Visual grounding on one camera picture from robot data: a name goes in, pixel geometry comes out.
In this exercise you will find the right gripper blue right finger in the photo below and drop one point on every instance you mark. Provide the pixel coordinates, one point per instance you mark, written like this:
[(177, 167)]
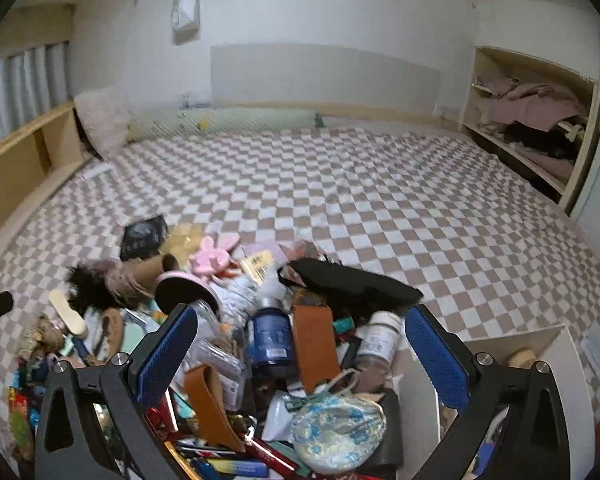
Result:
[(444, 357)]

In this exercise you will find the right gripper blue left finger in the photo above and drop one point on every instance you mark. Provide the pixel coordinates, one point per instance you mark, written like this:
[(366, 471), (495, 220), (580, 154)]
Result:
[(159, 355)]

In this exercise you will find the striped wooden oval piece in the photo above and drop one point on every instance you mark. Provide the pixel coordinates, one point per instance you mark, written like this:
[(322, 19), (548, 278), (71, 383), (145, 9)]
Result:
[(523, 359)]

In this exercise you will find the white storage box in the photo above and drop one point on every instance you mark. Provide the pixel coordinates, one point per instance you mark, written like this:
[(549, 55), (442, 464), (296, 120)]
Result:
[(545, 413)]

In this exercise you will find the clear plastic box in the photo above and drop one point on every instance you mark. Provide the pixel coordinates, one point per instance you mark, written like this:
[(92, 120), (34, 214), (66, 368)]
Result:
[(212, 348)]

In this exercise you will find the white labelled jar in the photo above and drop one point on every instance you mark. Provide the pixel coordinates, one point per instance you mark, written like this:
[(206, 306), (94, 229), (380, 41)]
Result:
[(376, 353)]

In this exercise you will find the pink round container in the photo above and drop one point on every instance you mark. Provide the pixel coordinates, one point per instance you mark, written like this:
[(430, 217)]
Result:
[(178, 287)]

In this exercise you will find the brown leather loop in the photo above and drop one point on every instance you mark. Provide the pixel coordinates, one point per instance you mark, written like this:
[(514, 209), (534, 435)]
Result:
[(203, 388)]

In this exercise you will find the twine spool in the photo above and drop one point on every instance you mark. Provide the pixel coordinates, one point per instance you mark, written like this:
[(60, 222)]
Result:
[(134, 281)]

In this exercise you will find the black fuzzy ball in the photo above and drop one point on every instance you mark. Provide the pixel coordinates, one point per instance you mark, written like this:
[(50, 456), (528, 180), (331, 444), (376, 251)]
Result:
[(87, 286)]

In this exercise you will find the blue supplement bottle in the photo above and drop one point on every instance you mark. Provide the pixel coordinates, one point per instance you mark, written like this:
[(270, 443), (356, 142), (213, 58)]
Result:
[(270, 345)]

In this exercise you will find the black felt pouch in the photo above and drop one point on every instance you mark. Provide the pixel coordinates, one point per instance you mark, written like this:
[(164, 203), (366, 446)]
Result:
[(348, 290)]

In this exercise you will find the pink bunny clip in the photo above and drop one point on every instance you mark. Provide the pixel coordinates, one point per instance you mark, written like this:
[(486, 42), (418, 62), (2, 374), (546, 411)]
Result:
[(214, 255)]

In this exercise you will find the checkered bed sheet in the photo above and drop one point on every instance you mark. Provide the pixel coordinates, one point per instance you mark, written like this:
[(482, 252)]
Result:
[(490, 254)]

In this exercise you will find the black small box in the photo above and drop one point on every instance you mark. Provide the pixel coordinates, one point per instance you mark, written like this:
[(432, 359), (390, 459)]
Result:
[(143, 239)]

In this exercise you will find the blue floral fabric pouch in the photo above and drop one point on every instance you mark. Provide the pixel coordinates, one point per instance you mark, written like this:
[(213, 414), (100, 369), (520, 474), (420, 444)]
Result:
[(336, 434)]

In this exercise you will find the wooden side shelf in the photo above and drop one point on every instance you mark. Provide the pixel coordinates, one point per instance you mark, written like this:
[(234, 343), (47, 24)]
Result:
[(35, 160)]

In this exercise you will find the green bolster pillow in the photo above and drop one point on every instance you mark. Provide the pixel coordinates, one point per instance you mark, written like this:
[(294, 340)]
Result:
[(210, 121)]

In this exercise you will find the white fluffy pillow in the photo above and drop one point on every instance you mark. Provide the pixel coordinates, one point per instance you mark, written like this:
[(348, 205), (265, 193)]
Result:
[(105, 116)]

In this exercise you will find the wall shelf with clothes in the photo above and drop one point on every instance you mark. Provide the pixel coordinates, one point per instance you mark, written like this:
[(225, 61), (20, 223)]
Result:
[(540, 118)]

